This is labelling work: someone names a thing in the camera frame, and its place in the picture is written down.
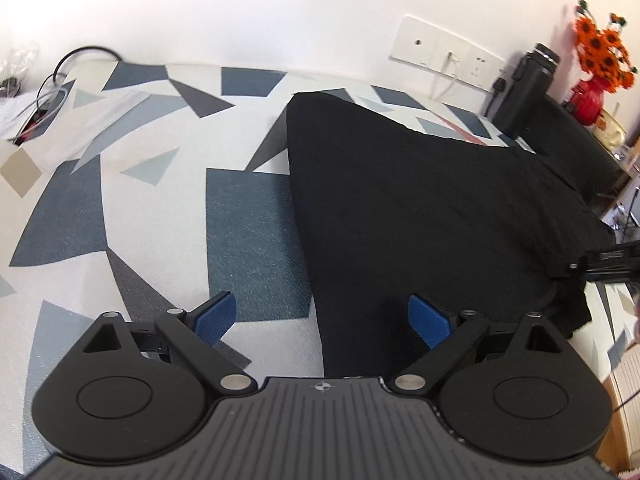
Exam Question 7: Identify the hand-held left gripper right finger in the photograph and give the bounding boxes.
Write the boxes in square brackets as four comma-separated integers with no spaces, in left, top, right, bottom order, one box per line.
[393,294,566,396]

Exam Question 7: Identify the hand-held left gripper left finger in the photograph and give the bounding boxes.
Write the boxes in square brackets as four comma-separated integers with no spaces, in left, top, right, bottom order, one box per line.
[81,291,258,397]

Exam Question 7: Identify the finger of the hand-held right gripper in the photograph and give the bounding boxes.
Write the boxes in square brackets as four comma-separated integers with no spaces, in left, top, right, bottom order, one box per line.
[567,242,640,283]

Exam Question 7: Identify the black garment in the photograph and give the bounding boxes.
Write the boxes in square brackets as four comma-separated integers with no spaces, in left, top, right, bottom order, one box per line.
[285,91,618,378]

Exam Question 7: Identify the geometric patterned sheet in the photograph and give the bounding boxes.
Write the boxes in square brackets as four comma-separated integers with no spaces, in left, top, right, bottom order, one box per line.
[0,57,640,480]

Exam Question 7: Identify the black storage box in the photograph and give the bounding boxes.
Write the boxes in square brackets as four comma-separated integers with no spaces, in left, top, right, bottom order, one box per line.
[517,95,632,206]

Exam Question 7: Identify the cream mug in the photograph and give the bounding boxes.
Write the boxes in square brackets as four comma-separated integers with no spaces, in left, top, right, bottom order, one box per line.
[597,107,628,148]

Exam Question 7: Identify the red ribbed vase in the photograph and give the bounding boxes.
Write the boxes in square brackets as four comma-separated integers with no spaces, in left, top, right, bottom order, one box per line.
[570,77,603,126]

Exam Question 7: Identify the black water bottle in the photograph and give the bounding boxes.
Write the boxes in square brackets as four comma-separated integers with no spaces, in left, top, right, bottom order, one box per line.
[492,42,562,140]

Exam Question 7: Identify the orange artificial flowers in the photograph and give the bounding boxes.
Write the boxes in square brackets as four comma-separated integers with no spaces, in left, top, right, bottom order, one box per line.
[572,0,638,93]

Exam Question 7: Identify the clear plastic bag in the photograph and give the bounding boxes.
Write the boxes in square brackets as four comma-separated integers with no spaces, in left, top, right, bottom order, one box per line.
[0,42,41,98]

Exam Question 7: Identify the black wall plug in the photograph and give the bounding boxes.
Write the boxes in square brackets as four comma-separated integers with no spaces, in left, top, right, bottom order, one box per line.
[482,74,508,117]

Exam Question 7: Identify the white plugged cable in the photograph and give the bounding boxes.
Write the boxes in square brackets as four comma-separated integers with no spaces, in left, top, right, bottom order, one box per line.
[431,52,458,101]

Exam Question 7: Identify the white wall socket panel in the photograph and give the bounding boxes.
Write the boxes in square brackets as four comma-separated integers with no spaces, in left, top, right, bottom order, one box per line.
[389,15,508,92]

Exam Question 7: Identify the black cable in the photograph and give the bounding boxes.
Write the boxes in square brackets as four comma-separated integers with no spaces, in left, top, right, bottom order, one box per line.
[37,46,121,106]

